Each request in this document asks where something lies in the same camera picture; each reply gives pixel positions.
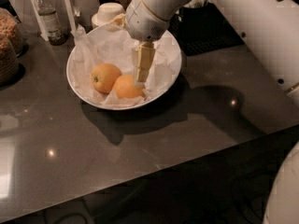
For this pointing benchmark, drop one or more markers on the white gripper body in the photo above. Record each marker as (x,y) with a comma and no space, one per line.
(141,20)

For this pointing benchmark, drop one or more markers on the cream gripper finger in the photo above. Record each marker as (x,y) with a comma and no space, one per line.
(142,58)
(118,20)

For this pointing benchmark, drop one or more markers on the orange fruit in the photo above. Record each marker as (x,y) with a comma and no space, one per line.
(125,87)
(104,75)

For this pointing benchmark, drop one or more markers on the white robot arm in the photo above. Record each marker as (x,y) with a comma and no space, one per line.
(270,29)

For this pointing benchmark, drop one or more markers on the large white bowl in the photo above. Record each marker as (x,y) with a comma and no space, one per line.
(173,58)

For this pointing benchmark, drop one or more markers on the large upturned white cup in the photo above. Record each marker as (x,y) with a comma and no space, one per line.
(105,13)

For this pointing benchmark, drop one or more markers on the white crumpled paper liner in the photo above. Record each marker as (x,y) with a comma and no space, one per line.
(106,47)

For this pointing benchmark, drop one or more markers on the black rubber bar mat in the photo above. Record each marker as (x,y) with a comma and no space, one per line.
(201,30)

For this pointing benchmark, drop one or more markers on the white acrylic sign holder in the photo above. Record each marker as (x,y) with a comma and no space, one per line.
(71,14)

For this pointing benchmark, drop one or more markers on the glass bottle black cap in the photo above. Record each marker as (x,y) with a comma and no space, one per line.
(48,14)

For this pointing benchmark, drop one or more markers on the upper cereal jar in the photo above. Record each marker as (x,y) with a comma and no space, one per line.
(9,28)

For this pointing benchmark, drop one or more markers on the cereal jar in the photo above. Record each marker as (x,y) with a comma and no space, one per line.
(9,28)
(9,65)

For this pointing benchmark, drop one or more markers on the lower cereal jar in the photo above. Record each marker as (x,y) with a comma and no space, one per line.
(9,65)

